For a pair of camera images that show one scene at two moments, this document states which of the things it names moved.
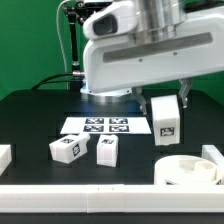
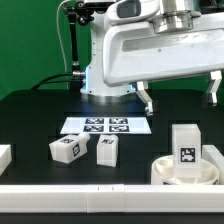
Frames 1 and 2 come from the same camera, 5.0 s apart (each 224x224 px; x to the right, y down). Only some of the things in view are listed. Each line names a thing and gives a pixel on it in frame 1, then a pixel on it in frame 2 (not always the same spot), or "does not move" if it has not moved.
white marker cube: [166, 116] → [186, 151]
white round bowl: [184, 169] does not move
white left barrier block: [5, 157] does not move
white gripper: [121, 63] does not move
